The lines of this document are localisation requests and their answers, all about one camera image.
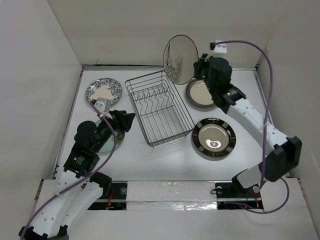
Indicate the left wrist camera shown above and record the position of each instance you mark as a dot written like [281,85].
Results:
[103,105]

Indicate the wire dish rack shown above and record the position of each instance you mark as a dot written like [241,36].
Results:
[159,108]

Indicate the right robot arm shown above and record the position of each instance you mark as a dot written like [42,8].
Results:
[280,153]

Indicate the dark striped rim plate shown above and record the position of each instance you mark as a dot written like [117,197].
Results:
[214,137]

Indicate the grey tree pattern plate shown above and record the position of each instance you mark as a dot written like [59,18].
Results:
[179,55]

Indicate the green flower plate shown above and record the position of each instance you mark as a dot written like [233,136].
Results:
[108,146]

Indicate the blue floral plate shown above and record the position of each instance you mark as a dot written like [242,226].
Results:
[107,88]

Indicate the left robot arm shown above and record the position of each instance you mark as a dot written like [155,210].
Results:
[81,182]

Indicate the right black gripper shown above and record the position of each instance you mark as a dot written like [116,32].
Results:
[200,64]

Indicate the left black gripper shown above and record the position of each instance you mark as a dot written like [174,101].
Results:
[121,119]

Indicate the brown rim cream plate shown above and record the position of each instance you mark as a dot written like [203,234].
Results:
[197,93]

